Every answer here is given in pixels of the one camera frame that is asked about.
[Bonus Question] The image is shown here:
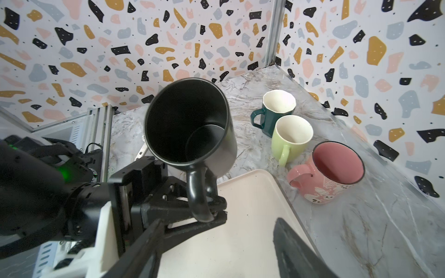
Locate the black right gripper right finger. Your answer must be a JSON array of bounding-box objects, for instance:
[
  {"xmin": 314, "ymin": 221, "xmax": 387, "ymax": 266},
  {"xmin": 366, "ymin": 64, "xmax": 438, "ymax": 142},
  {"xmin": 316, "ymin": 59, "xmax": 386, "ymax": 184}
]
[{"xmin": 273, "ymin": 218, "xmax": 337, "ymax": 278}]

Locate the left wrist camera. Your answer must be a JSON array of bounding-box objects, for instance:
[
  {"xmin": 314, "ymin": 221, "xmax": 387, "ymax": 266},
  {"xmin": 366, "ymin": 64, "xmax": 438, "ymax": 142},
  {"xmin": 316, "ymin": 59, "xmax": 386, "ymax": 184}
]
[{"xmin": 41, "ymin": 202, "xmax": 119, "ymax": 278}]

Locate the beige plastic tray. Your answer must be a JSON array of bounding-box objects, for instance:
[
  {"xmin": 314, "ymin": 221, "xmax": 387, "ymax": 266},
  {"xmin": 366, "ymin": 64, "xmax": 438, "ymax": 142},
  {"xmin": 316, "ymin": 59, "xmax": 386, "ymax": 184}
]
[{"xmin": 158, "ymin": 170, "xmax": 313, "ymax": 278}]

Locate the pink ghost mug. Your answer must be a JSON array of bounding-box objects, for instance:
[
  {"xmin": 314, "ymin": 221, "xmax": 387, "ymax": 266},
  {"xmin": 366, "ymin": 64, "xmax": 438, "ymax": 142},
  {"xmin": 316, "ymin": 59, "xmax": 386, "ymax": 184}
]
[{"xmin": 287, "ymin": 141, "xmax": 366, "ymax": 205}]

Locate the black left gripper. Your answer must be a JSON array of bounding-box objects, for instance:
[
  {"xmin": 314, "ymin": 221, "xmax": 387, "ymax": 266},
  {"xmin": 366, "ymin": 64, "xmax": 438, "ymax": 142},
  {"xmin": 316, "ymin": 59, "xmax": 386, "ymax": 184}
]
[{"xmin": 66, "ymin": 156, "xmax": 227, "ymax": 256}]

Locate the light green mug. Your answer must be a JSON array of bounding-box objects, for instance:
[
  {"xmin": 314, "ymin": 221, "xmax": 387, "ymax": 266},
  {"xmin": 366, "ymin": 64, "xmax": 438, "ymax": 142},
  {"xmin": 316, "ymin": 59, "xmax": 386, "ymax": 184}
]
[{"xmin": 271, "ymin": 115, "xmax": 314, "ymax": 167}]

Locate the black mug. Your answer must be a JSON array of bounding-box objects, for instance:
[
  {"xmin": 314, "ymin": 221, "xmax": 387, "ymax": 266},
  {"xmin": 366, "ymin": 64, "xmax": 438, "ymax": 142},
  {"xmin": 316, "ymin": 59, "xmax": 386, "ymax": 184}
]
[{"xmin": 144, "ymin": 78, "xmax": 237, "ymax": 222}]

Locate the dark green mug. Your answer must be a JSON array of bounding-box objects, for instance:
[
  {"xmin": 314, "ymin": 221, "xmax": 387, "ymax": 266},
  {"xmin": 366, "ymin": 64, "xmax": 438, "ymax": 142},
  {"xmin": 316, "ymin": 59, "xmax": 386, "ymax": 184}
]
[{"xmin": 250, "ymin": 89, "xmax": 296, "ymax": 138}]

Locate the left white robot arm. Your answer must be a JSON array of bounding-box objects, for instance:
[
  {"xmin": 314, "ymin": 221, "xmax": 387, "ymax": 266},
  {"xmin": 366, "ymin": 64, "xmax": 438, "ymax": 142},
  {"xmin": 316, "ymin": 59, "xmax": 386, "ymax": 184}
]
[{"xmin": 1, "ymin": 135, "xmax": 227, "ymax": 258}]

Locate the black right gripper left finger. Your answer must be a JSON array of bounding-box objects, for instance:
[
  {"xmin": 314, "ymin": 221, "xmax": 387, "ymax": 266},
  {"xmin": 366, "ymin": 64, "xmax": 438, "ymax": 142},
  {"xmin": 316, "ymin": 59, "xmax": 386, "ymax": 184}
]
[{"xmin": 103, "ymin": 220, "xmax": 165, "ymax": 278}]

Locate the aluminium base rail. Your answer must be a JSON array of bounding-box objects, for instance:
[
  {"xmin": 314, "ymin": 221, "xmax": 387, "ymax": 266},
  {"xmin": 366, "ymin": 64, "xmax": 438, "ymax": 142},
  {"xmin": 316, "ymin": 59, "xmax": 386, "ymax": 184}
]
[{"xmin": 31, "ymin": 104, "xmax": 115, "ymax": 278}]

